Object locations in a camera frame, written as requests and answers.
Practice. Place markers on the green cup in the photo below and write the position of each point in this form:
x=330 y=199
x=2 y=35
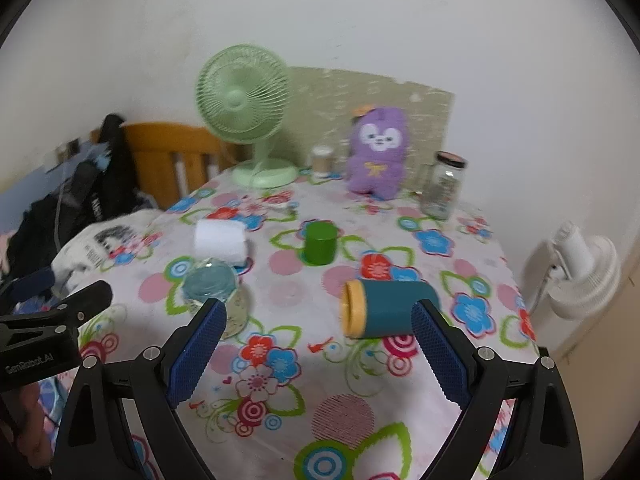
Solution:
x=320 y=242

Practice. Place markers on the black bag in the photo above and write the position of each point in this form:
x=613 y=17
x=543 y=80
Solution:
x=75 y=200

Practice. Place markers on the green desk fan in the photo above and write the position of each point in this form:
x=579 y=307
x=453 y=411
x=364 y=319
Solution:
x=243 y=97

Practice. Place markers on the white tissue roll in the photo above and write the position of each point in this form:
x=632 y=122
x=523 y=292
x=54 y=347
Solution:
x=220 y=241

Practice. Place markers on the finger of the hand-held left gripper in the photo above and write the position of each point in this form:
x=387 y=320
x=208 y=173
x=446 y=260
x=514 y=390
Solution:
x=87 y=300
x=30 y=284

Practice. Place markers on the white printed cloth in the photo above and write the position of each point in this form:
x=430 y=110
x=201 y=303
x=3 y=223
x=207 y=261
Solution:
x=100 y=245

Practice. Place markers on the glass jar with lid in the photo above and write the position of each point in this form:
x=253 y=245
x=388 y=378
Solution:
x=442 y=190

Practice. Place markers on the teal cup with yellow rim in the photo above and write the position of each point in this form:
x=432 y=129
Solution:
x=385 y=310

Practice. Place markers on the small jar with beige lid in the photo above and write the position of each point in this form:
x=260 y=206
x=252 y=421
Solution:
x=323 y=161

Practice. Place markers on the white fan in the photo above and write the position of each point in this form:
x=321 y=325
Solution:
x=585 y=280

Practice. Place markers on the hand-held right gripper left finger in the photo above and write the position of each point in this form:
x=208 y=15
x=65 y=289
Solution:
x=197 y=355

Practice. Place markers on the green patterned wall sheet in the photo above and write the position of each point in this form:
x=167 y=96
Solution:
x=325 y=110

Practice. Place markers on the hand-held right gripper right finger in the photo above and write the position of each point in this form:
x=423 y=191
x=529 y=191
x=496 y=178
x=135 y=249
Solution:
x=441 y=355

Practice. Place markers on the purple plush toy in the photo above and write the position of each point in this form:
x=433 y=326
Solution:
x=377 y=152

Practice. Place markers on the clear glass cup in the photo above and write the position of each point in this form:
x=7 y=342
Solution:
x=210 y=282

